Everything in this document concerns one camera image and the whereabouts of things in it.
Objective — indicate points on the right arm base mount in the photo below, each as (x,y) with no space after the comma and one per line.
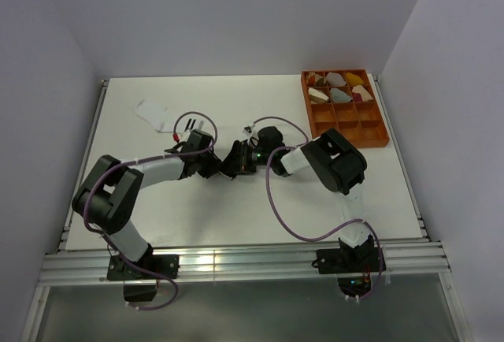
(347,260)

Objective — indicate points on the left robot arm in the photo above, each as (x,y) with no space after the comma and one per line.
(107,197)

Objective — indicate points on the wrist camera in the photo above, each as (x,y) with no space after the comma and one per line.
(191,125)
(250,131)

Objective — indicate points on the white sock black stripes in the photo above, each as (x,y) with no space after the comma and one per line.
(162,120)

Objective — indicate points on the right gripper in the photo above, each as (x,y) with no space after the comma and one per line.
(241,162)

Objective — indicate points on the aluminium front rail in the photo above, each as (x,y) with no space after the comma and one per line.
(247,263)

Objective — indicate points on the orange compartment tray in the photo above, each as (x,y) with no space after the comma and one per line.
(359,122)

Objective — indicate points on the white brown rolled sock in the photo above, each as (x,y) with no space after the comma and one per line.
(317,96)

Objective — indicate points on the brown orange rolled sock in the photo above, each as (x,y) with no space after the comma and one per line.
(316,79)

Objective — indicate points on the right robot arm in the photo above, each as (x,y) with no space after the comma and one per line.
(338,165)

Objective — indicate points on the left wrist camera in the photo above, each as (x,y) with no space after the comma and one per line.
(191,125)

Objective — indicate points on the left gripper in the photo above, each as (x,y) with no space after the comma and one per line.
(213,167)

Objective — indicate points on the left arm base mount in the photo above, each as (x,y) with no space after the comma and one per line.
(150,268)

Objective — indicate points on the grey teal rolled sock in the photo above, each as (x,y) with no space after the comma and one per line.
(339,96)

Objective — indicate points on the yellow rolled sock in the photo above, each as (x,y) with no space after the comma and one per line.
(354,79)

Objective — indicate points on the pink maroon rolled sock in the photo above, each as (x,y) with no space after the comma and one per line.
(361,94)

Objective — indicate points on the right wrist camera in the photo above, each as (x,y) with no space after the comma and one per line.
(250,131)

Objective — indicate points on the grey white rolled sock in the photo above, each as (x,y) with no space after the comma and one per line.
(335,79)

